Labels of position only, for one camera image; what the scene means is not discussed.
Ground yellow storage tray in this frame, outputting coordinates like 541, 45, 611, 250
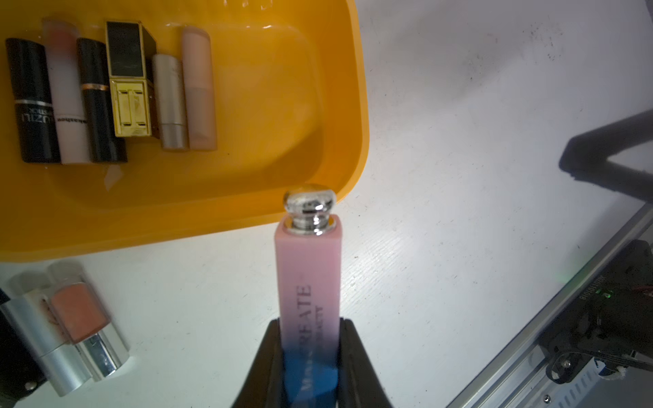
1, 1, 370, 263

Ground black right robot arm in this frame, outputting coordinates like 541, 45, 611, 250
559, 110, 652, 203

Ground slim black lipstick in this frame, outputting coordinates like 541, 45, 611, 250
77, 37, 128, 163

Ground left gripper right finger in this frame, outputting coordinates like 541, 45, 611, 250
338, 318, 393, 408

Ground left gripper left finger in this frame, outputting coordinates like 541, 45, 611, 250
231, 319, 286, 408

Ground black gold square lipstick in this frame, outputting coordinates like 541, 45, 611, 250
105, 20, 158, 138

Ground red white lipstick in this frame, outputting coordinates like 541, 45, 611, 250
46, 260, 130, 382

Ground rose gold lipstick tube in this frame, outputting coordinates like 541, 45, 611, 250
181, 27, 217, 151

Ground black lipstick tube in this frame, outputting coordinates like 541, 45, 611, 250
5, 38, 61, 164

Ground silver lipstick tube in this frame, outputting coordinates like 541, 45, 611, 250
1, 271, 91, 397

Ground pink lipstick tube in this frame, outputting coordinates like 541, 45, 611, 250
42, 19, 92, 164

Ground aluminium rail frame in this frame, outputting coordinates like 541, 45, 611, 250
449, 204, 652, 407

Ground blue lipstick tube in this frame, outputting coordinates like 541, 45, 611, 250
274, 185, 343, 407

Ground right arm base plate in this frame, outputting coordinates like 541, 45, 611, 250
538, 240, 652, 384

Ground brown lipstick tube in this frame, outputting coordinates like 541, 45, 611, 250
152, 54, 189, 151

